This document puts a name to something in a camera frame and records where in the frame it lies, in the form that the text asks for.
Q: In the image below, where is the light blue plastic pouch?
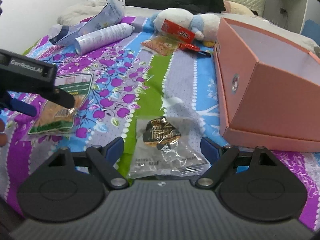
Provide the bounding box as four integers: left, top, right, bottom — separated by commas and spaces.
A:
49, 0, 125, 46

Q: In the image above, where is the white spray can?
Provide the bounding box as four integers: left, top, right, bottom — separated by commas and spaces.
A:
74, 23, 135, 56

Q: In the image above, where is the red orange foil packet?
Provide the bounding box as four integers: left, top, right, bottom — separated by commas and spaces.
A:
179, 43, 200, 52

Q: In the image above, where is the red snack packet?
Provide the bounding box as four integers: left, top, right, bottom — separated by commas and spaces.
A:
161, 20, 195, 43

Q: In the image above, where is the beige pillow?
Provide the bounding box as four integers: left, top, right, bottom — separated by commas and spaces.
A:
224, 1, 254, 16

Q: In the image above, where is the blue chair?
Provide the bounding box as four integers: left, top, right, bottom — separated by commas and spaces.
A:
301, 20, 320, 45

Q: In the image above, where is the orange clear snack packet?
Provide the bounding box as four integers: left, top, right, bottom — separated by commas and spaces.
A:
141, 35, 180, 56

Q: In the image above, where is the person's left hand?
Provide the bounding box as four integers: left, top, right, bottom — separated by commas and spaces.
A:
0, 119, 8, 147

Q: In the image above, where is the green white snack packet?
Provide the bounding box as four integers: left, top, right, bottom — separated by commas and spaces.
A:
28, 73, 94, 136

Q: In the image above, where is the colourful floral bedsheet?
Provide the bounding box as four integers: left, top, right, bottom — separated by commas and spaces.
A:
1, 17, 319, 230

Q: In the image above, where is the clear black snack packet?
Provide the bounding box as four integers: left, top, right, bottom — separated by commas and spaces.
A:
127, 116, 210, 179

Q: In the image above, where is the white blue plush toy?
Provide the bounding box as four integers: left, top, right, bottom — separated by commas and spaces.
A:
151, 8, 220, 42

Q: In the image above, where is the pink cardboard box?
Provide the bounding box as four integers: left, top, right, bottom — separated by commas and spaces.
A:
214, 18, 319, 152

